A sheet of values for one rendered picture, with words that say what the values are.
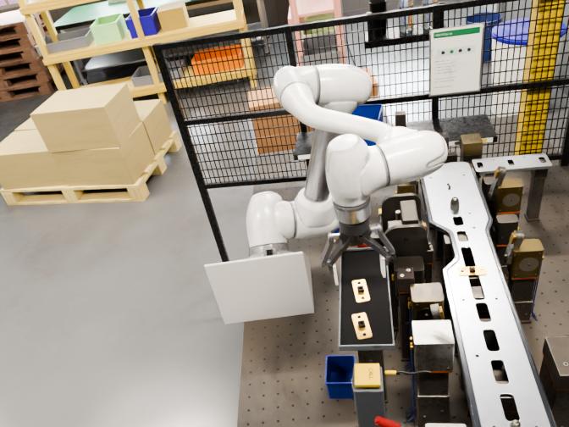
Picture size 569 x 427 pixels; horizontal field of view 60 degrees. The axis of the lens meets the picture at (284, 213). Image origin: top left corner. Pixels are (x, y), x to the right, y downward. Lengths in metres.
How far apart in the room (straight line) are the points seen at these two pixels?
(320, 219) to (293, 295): 0.32
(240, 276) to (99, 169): 2.69
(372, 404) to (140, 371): 1.91
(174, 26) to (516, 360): 5.10
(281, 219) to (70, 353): 1.80
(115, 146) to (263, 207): 2.39
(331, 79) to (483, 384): 0.98
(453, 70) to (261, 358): 1.49
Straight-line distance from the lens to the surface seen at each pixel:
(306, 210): 1.96
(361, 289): 1.41
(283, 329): 1.98
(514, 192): 2.03
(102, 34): 6.06
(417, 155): 1.17
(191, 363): 2.91
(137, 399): 2.90
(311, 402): 1.77
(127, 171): 4.25
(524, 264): 1.78
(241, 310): 1.99
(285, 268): 1.83
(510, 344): 1.54
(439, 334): 1.39
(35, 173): 4.77
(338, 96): 1.64
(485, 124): 2.46
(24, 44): 7.66
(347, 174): 1.11
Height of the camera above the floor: 2.18
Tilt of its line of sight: 36 degrees down
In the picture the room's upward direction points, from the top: 12 degrees counter-clockwise
